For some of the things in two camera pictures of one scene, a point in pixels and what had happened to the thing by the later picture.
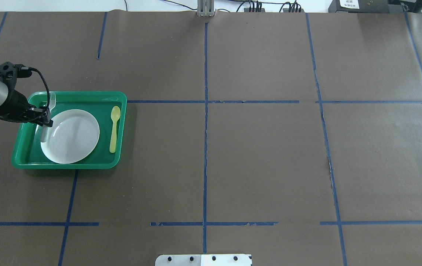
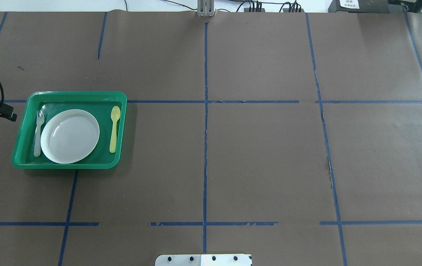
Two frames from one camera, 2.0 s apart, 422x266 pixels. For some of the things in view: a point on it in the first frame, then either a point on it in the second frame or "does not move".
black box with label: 359,6 does not move
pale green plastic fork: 45,128 to 40,119
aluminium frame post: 206,8 does not move
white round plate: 74,136 does not move
